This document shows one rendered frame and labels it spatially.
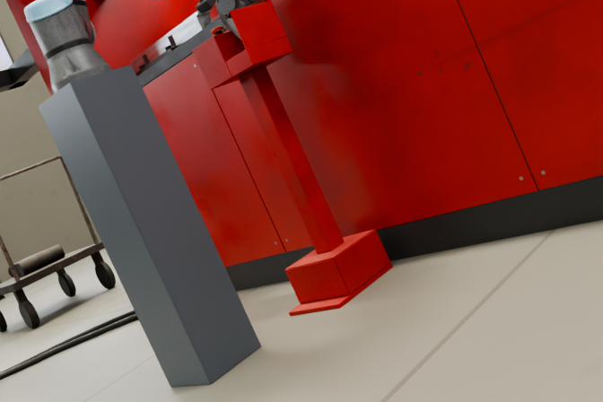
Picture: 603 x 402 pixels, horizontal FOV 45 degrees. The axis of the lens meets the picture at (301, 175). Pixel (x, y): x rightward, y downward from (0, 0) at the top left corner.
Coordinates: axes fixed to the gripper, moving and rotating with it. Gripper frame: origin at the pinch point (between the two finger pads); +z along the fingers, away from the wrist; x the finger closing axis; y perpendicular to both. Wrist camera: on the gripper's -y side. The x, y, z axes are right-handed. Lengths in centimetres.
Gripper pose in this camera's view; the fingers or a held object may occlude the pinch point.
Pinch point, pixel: (247, 40)
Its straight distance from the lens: 198.9
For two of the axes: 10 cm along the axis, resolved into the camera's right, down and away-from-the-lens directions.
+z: 4.6, 8.8, 1.3
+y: 6.0, -4.1, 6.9
